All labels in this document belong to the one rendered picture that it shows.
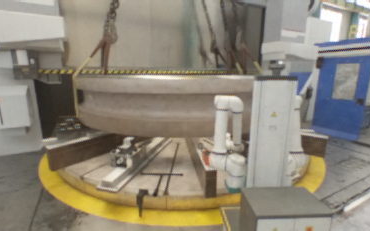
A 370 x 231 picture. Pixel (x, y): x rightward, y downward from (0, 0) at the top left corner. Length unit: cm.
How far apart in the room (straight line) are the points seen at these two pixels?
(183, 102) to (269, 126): 153
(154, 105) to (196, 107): 65
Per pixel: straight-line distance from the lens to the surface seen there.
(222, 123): 195
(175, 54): 603
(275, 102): 180
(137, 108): 319
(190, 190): 273
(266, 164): 194
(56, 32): 361
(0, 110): 538
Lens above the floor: 180
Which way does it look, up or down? 12 degrees down
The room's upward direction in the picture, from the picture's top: straight up
